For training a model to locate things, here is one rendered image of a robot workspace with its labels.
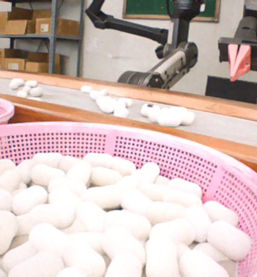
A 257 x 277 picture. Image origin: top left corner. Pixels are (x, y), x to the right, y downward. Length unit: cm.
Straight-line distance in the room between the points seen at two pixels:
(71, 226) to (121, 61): 278
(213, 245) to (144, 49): 268
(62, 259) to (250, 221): 13
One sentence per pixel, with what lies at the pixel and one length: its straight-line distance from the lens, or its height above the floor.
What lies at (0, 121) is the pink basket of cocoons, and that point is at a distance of 35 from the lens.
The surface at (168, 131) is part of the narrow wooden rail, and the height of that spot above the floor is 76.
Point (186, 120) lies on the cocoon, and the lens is 50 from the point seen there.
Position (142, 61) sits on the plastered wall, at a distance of 284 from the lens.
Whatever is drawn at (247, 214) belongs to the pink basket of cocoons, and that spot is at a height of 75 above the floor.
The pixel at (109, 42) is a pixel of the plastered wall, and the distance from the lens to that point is 303.
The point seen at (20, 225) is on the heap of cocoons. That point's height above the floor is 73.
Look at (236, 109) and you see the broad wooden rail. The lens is 67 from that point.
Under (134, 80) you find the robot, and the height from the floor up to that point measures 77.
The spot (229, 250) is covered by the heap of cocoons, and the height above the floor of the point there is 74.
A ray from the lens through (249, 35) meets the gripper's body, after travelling 71.
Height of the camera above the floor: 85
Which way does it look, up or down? 16 degrees down
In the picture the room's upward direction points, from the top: 5 degrees clockwise
